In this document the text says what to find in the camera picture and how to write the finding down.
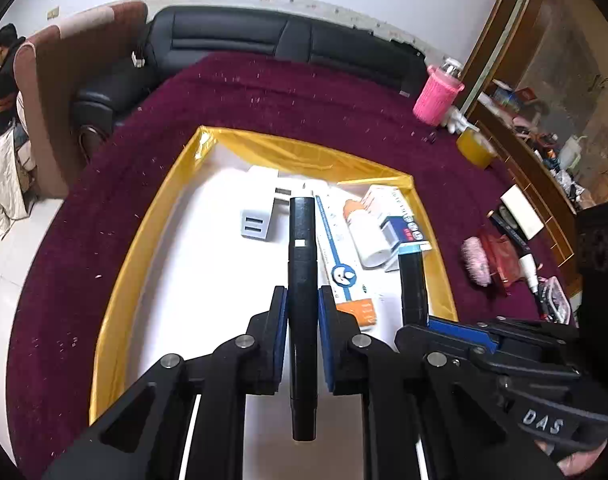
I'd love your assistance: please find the white bottle orange cap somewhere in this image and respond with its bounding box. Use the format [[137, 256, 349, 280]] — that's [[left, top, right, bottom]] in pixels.
[[344, 199, 390, 269]]

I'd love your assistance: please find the black leather sofa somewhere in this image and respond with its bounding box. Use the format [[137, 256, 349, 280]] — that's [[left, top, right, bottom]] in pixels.
[[73, 6, 427, 161]]

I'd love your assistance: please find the wooden cabinet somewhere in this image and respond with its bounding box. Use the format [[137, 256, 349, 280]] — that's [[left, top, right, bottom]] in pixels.
[[456, 0, 608, 301]]

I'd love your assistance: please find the white card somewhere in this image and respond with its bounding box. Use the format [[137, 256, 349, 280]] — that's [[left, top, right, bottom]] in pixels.
[[499, 185, 546, 241]]

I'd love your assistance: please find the black marker red cap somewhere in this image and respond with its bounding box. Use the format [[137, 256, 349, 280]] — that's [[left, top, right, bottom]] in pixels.
[[488, 210, 530, 256]]

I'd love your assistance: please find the white blue toothpaste box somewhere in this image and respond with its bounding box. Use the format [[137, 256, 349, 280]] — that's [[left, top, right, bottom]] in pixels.
[[314, 192, 377, 332]]

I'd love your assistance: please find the clear zip pouch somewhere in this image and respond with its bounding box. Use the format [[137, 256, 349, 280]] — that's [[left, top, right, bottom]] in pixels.
[[534, 276, 572, 323]]

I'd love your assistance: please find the red foil packet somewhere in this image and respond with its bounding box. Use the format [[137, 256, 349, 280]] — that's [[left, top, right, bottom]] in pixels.
[[476, 227, 522, 296]]

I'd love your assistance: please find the black bag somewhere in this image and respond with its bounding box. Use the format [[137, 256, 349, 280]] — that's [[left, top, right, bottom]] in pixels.
[[391, 37, 425, 56]]

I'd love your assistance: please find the golden tray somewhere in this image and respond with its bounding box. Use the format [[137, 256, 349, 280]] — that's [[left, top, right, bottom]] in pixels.
[[89, 125, 460, 428]]

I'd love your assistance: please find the blue white small box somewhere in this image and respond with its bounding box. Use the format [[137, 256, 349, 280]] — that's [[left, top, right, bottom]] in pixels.
[[376, 215, 431, 273]]

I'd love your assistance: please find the white cloth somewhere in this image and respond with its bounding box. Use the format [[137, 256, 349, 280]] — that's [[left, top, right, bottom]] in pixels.
[[0, 130, 32, 251]]

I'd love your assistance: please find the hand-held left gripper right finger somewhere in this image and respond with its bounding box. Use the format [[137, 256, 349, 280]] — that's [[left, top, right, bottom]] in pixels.
[[318, 285, 580, 480]]

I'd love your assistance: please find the white plastic jug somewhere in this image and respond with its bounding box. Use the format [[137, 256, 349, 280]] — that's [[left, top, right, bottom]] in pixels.
[[559, 135, 585, 171]]

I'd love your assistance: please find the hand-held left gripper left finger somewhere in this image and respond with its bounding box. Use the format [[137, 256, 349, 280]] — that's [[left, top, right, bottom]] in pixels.
[[41, 285, 290, 480]]

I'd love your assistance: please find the white orange small box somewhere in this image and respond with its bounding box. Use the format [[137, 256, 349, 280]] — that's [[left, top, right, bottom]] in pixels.
[[361, 185, 410, 221]]

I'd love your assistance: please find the white usb charger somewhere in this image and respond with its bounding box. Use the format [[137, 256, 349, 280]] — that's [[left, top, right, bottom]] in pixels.
[[239, 166, 281, 241]]

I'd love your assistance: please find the dark carved box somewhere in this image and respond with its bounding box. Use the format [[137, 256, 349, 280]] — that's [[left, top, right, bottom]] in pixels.
[[574, 200, 608, 331]]

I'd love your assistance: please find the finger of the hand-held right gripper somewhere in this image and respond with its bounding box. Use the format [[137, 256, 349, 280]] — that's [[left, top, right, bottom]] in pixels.
[[395, 324, 490, 367], [426, 316, 502, 356]]

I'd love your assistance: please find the person's right hand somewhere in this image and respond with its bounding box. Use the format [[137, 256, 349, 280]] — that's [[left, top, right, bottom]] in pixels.
[[534, 439, 608, 478]]

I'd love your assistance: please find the blue picture box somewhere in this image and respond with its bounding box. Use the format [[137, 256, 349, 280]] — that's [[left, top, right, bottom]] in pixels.
[[491, 85, 517, 108]]

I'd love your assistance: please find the pink plush toy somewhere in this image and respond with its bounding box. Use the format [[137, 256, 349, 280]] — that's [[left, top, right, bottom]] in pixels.
[[461, 237, 492, 288]]

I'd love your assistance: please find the pink sleeved bottle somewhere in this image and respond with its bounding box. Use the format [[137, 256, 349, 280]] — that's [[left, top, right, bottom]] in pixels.
[[412, 58, 466, 127]]

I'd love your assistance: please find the white figurine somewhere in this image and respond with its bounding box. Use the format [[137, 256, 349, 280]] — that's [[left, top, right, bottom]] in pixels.
[[441, 107, 480, 135]]

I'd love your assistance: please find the white plastic piece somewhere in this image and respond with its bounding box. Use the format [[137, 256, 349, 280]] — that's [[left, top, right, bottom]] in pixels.
[[274, 177, 330, 203]]

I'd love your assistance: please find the yellow tape roll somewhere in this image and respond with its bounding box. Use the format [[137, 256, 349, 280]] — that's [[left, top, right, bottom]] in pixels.
[[456, 128, 496, 169]]

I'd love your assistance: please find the brown armchair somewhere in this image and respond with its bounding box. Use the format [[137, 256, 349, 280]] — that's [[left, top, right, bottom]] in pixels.
[[13, 1, 150, 198]]

